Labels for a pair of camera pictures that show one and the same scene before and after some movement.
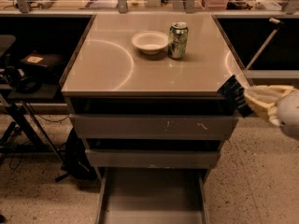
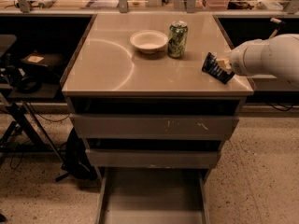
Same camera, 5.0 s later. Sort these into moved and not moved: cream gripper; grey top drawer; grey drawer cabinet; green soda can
Moved: cream gripper
Not moved: green soda can; grey top drawer; grey drawer cabinet
